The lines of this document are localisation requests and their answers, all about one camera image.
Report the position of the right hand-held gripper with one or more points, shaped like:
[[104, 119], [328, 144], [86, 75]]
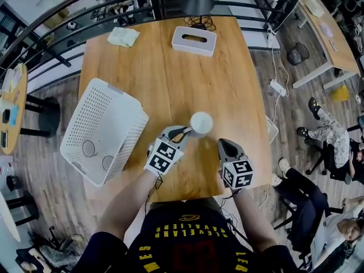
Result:
[[237, 175]]

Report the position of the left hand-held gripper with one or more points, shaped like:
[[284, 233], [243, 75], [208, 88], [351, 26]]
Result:
[[163, 155]]

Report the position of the plain white mug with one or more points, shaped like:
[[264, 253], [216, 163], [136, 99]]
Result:
[[202, 122]]

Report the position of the white plastic basket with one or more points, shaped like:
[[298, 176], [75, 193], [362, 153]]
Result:
[[113, 124]]

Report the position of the white mug with pattern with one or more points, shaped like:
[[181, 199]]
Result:
[[88, 148]]

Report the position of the person's right forearm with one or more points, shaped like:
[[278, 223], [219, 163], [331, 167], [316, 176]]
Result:
[[253, 220]]

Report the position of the person's left forearm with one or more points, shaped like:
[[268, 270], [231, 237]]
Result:
[[125, 206]]

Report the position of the white tissue box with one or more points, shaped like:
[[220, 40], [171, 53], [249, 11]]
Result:
[[193, 47]]

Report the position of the cream tissue box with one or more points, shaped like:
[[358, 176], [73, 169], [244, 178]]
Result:
[[314, 6]]

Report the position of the small black box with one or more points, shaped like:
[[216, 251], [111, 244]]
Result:
[[6, 116]]

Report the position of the white floor bin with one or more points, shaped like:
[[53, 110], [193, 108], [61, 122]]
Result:
[[272, 129]]

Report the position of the white power strip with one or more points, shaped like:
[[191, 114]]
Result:
[[277, 87]]

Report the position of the person's dark blue jersey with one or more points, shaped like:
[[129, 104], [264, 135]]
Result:
[[187, 246]]

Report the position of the black office chair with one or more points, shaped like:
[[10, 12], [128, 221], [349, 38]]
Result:
[[301, 237], [51, 252], [338, 172]]

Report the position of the pale green folded cloth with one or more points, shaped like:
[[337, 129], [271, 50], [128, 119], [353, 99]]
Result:
[[123, 37]]

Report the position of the black mesh waste basket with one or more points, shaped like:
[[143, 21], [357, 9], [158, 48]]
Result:
[[298, 54]]

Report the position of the yellow bag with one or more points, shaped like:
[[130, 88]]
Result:
[[340, 93]]

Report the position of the long wooden table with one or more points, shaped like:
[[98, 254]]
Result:
[[341, 50]]

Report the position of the pink packet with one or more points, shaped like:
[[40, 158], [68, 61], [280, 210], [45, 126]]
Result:
[[326, 29]]

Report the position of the round wooden table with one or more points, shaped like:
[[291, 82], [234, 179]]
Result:
[[21, 101]]

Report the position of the light blue cloth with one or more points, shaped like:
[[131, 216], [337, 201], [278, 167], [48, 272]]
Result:
[[14, 116]]

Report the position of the black stool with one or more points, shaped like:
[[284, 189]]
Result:
[[25, 209]]

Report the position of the small black trash can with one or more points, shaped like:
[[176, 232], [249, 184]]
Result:
[[12, 183]]

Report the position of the green book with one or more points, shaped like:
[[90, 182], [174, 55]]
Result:
[[3, 139]]

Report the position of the pastel paper stack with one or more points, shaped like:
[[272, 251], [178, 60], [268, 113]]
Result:
[[12, 77]]

